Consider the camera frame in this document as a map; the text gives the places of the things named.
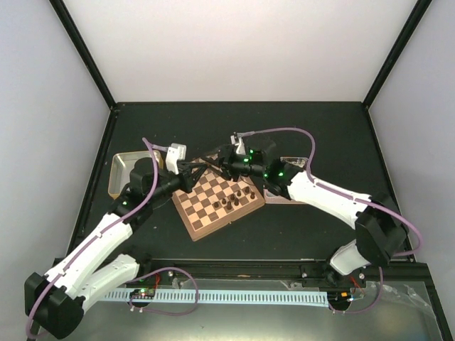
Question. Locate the pink-rimmed metal tin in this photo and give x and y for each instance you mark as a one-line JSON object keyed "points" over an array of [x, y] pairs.
{"points": [[270, 197]]}

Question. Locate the small circuit board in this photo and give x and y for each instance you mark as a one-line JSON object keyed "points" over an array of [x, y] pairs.
{"points": [[143, 293]]}

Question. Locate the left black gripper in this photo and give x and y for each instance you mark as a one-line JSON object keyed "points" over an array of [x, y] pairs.
{"points": [[189, 180]]}

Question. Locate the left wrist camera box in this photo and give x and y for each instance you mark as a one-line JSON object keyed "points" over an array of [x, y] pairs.
{"points": [[175, 153]]}

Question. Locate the light blue cable duct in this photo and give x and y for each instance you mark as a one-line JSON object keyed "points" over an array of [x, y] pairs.
{"points": [[233, 297]]}

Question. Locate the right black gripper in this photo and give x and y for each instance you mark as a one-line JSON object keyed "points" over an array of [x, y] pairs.
{"points": [[225, 162]]}

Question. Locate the yellow-rimmed metal tin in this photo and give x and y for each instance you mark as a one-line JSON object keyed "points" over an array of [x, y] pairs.
{"points": [[122, 165]]}

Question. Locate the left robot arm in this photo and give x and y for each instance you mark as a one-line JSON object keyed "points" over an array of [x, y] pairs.
{"points": [[59, 299]]}

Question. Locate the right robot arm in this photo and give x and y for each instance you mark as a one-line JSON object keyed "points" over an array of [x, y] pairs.
{"points": [[379, 233]]}

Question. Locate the wooden chess board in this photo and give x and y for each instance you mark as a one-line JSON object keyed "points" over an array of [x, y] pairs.
{"points": [[196, 208]]}

